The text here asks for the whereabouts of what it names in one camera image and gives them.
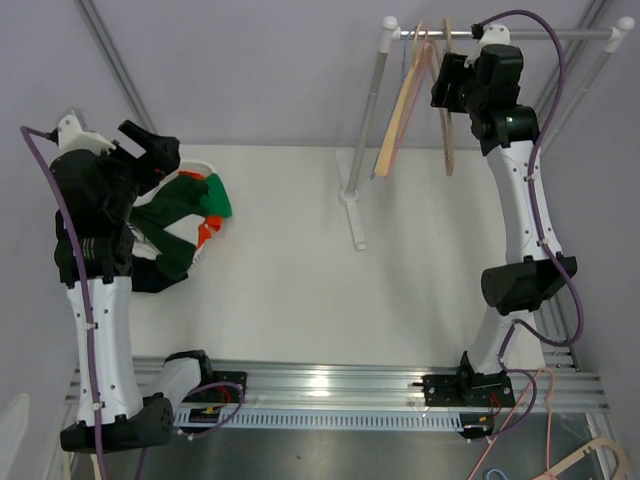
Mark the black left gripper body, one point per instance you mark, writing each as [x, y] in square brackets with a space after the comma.
[130, 175]

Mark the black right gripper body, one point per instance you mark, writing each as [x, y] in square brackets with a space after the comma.
[462, 96]

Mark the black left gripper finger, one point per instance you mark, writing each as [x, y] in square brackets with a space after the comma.
[162, 155]
[141, 137]

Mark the dark green t shirt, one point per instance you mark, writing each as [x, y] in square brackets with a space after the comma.
[176, 199]

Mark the beige wooden hanger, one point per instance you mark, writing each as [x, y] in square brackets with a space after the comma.
[446, 117]

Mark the orange t shirt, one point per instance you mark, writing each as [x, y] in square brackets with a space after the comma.
[211, 223]

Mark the blue wire hanger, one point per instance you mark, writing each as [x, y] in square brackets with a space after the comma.
[402, 50]

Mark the black t shirt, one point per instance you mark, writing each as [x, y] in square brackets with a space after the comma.
[147, 278]

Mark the beige plastic hanger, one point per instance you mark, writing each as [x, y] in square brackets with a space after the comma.
[417, 59]

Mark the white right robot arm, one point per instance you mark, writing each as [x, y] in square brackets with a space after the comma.
[535, 267]

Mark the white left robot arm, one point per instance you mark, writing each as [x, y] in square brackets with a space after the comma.
[96, 183]

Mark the beige hanger lower left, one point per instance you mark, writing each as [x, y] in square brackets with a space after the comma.
[69, 462]

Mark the blue hanger on floor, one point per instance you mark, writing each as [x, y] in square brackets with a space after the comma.
[495, 474]

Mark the white perforated plastic basket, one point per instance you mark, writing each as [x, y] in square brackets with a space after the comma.
[201, 171]

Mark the metal clothes rack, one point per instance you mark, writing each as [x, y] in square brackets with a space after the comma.
[349, 170]

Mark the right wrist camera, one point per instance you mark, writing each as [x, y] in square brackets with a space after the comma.
[494, 34]

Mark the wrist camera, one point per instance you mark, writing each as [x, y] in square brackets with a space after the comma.
[494, 34]
[71, 133]

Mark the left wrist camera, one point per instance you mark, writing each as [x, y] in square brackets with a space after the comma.
[71, 133]

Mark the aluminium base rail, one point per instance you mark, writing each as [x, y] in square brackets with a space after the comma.
[328, 397]

